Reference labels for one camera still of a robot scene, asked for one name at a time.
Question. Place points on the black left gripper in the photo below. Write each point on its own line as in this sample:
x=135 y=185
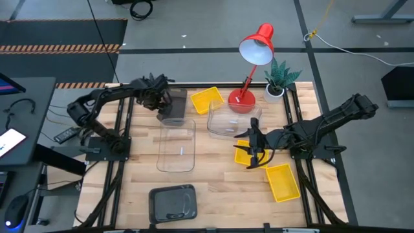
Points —
x=155 y=89

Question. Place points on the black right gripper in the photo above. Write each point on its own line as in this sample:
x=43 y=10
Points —
x=260 y=142

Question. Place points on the yellow plastic basket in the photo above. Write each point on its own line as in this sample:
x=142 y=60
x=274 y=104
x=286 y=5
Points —
x=242 y=158
x=283 y=182
x=207 y=100

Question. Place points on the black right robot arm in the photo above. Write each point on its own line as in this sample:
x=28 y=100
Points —
x=339 y=113

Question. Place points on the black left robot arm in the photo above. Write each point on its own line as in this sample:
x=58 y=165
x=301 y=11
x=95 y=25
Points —
x=106 y=92

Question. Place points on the red desk lamp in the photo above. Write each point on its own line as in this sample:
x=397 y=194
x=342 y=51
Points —
x=241 y=97

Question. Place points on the artificial plant in white pot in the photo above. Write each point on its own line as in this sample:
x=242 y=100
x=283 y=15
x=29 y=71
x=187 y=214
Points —
x=274 y=94

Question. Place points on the black power adapter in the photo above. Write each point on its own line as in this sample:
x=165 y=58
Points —
x=66 y=135

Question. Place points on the dark gray side desk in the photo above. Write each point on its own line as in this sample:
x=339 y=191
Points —
x=35 y=106

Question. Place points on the black mat with hazard stripes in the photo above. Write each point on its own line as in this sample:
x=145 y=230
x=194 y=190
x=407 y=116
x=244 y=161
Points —
x=48 y=32

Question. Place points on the computer monitor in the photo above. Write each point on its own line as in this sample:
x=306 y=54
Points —
x=8 y=87

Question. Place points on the lit smartphone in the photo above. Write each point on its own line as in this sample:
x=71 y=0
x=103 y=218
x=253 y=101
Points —
x=11 y=140

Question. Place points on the black box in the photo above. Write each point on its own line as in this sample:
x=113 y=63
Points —
x=399 y=84

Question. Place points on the black computer mouse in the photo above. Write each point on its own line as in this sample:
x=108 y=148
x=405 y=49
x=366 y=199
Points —
x=16 y=210

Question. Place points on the gray metal table leg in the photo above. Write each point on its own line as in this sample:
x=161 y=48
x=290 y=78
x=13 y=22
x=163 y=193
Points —
x=381 y=18

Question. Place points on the black metal table frame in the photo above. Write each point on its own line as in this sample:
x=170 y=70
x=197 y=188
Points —
x=126 y=106

